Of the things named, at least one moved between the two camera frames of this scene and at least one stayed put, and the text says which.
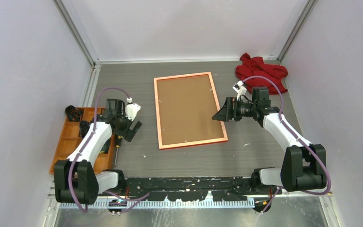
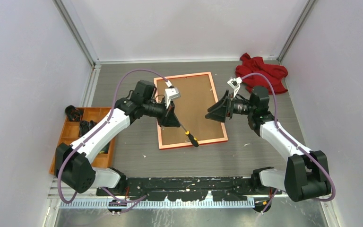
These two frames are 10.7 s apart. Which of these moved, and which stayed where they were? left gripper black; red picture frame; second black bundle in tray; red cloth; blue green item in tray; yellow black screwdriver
Moved: yellow black screwdriver; left gripper black
Stayed: red picture frame; red cloth; blue green item in tray; second black bundle in tray
